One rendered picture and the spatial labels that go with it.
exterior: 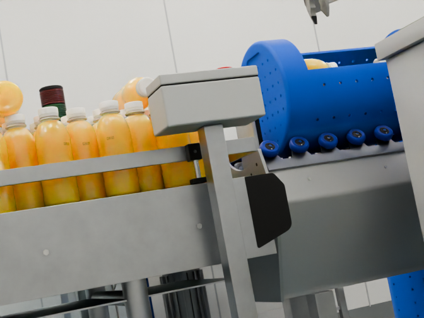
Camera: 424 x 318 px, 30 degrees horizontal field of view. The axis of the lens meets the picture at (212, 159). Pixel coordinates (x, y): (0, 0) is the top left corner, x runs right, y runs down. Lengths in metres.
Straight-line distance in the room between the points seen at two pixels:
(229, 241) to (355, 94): 0.55
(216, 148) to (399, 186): 0.54
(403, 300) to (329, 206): 0.94
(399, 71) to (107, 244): 0.73
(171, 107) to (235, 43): 4.30
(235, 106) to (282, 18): 4.49
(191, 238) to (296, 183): 0.32
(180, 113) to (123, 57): 4.00
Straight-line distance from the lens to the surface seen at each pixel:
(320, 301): 1.81
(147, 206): 1.54
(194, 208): 1.56
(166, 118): 1.46
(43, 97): 2.12
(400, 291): 2.67
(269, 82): 1.86
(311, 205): 1.76
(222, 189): 1.50
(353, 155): 1.85
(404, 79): 1.76
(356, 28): 6.26
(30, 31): 5.38
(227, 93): 1.51
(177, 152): 1.59
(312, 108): 1.81
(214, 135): 1.51
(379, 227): 1.87
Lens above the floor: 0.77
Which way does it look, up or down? 6 degrees up
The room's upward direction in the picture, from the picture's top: 10 degrees counter-clockwise
